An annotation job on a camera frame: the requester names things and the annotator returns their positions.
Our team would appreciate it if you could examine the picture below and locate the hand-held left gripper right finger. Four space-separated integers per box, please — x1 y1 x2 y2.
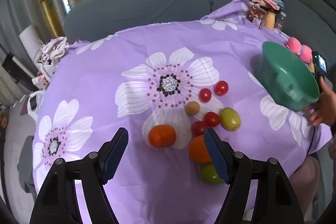
203 127 306 224

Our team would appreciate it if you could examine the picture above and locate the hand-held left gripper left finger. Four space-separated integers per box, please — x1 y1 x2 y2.
29 127 129 224

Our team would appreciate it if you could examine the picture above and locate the orange tangerine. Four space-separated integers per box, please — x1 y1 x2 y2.
148 124 176 148
188 135 213 164

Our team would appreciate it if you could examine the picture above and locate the small green jujube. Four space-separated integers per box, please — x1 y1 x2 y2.
201 163 225 185

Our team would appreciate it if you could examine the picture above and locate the red cherry tomato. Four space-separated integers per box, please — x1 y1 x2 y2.
204 112 220 128
214 80 229 96
199 88 212 103
191 121 208 136

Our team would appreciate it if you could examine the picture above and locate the green plastic bowl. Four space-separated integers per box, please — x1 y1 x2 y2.
256 41 320 112

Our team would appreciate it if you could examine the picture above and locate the large green jujube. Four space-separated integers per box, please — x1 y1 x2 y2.
219 107 241 131

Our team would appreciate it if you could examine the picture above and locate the small brown longan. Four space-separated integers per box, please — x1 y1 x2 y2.
185 101 201 115

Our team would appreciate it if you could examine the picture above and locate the person's right hand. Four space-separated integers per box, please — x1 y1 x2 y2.
304 77 336 127

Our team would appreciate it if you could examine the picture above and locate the pink plush toy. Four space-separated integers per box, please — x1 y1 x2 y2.
286 37 313 63

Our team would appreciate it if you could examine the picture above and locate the clear plastic bottle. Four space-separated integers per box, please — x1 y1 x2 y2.
273 13 286 31

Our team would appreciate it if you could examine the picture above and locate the purple floral tablecloth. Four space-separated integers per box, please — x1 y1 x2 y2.
33 0 332 224

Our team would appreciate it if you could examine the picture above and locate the clear dried snack package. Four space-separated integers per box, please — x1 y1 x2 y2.
247 4 268 29

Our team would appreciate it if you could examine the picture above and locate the person's leg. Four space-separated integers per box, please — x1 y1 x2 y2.
289 154 322 222

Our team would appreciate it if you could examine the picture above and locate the red and white plastic bag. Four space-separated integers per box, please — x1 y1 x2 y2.
31 67 57 89

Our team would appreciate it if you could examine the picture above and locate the white cylinder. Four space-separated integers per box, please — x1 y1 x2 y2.
19 24 42 56

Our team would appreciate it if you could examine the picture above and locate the black cable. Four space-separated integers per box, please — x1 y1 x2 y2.
306 124 317 159

